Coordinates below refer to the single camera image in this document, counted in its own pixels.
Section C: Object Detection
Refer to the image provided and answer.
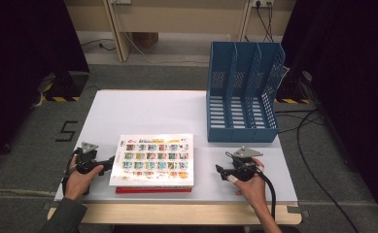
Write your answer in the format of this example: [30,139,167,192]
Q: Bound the short black floor cable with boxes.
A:
[275,110,326,135]

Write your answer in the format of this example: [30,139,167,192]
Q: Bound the black power cable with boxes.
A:
[263,1,274,43]
[255,0,275,43]

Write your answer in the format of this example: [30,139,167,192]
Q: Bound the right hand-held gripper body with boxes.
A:
[224,146,264,183]

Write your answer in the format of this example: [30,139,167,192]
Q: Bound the white wall outlet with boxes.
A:
[251,0,276,9]

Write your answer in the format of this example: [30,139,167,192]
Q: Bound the black curtain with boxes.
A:
[0,0,91,174]
[279,0,378,227]

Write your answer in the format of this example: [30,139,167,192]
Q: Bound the blue plastic file rack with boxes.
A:
[205,41,287,144]

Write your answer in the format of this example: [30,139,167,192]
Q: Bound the person's left hand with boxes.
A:
[64,155,104,202]

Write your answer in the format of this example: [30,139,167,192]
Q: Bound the white book with picture grid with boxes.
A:
[108,133,194,188]

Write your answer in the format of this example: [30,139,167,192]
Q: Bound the red hardcover book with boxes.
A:
[115,185,193,195]

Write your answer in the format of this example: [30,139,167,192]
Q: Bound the light wooden table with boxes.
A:
[47,202,302,226]

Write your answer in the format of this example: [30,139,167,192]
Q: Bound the thin black floor cable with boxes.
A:
[80,38,117,52]

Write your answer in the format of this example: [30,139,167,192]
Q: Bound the white cable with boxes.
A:
[122,31,210,65]

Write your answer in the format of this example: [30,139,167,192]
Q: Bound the person's right hand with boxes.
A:
[227,158,268,212]

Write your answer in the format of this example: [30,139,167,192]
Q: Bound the white table cover board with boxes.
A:
[53,89,298,205]

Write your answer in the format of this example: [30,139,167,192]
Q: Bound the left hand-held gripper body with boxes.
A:
[74,142,106,174]

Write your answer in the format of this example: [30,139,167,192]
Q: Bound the beige wooden desk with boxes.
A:
[63,0,296,63]

